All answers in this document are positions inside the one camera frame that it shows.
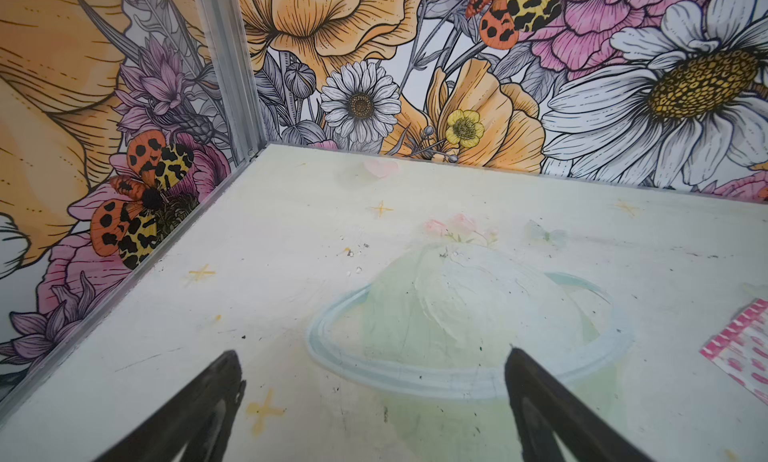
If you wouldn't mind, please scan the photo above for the pink patterned packet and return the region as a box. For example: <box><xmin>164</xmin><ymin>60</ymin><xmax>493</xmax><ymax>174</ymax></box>
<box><xmin>699</xmin><ymin>299</ymin><xmax>768</xmax><ymax>404</ymax></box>

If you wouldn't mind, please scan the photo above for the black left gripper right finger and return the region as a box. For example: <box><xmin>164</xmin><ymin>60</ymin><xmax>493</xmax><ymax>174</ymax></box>
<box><xmin>504</xmin><ymin>348</ymin><xmax>651</xmax><ymax>462</ymax></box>

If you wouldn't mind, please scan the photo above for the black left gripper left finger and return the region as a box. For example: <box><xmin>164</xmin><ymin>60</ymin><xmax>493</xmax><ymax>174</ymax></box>
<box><xmin>97</xmin><ymin>350</ymin><xmax>247</xmax><ymax>461</ymax></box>

